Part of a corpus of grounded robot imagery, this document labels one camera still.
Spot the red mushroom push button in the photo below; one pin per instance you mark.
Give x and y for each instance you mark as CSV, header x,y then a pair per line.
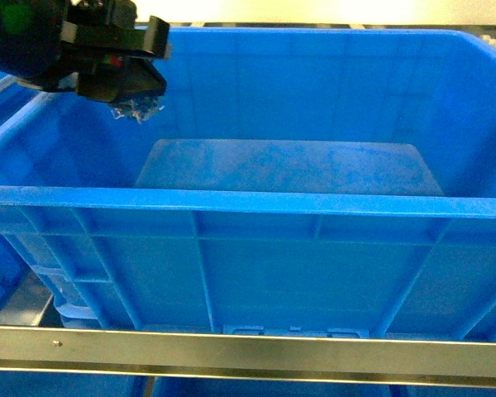
x,y
136,108

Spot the large blue plastic crate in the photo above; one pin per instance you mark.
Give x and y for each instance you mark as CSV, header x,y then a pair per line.
x,y
248,256

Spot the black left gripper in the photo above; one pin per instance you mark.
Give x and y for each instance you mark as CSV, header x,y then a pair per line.
x,y
87,47

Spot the lower blue plastic crate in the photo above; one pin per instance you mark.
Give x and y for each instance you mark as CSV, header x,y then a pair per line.
x,y
67,384

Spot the lower right blue crate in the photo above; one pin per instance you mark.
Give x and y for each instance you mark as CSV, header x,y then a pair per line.
x,y
215,387

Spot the left blue plastic crate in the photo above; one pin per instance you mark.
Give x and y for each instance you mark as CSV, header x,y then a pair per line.
x,y
0,264

